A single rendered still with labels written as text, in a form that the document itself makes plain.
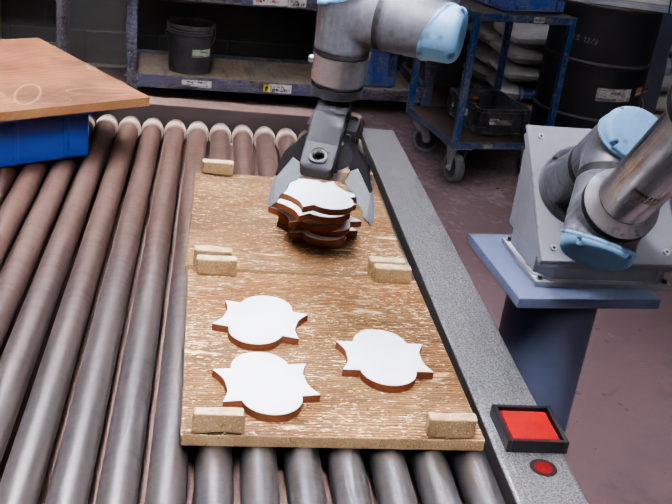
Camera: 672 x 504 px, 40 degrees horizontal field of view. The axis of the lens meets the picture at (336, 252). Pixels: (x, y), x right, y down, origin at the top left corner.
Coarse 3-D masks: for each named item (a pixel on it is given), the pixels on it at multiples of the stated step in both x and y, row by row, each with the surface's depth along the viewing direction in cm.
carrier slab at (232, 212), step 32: (224, 192) 168; (256, 192) 170; (352, 192) 176; (192, 224) 154; (224, 224) 155; (256, 224) 157; (384, 224) 163; (192, 256) 143; (256, 256) 146; (288, 256) 147; (320, 256) 148; (352, 256) 150; (384, 256) 151
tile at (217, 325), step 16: (240, 304) 128; (256, 304) 129; (272, 304) 129; (288, 304) 130; (224, 320) 124; (240, 320) 124; (256, 320) 125; (272, 320) 125; (288, 320) 126; (304, 320) 128; (240, 336) 121; (256, 336) 121; (272, 336) 121; (288, 336) 122
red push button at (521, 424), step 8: (504, 416) 114; (512, 416) 114; (520, 416) 114; (528, 416) 115; (536, 416) 115; (544, 416) 115; (512, 424) 113; (520, 424) 113; (528, 424) 113; (536, 424) 113; (544, 424) 113; (512, 432) 111; (520, 432) 111; (528, 432) 111; (536, 432) 112; (544, 432) 112; (552, 432) 112
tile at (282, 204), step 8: (280, 200) 150; (280, 208) 149; (288, 208) 148; (296, 208) 147; (296, 216) 146; (304, 216) 146; (312, 216) 146; (320, 216) 146; (328, 216) 146; (336, 216) 146; (344, 216) 147
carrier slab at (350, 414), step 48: (192, 288) 133; (240, 288) 135; (288, 288) 137; (336, 288) 139; (384, 288) 141; (192, 336) 121; (336, 336) 126; (432, 336) 129; (192, 384) 111; (336, 384) 115; (432, 384) 117; (192, 432) 103; (288, 432) 105; (336, 432) 106; (384, 432) 107; (480, 432) 109
